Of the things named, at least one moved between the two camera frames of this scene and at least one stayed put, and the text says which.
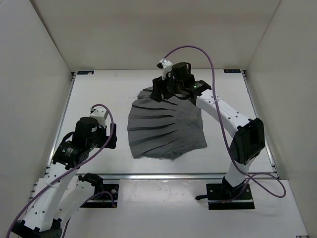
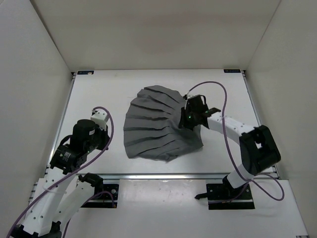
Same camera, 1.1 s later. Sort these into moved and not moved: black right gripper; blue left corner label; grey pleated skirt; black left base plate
Moved: black right gripper
Not moved: blue left corner label; black left base plate; grey pleated skirt
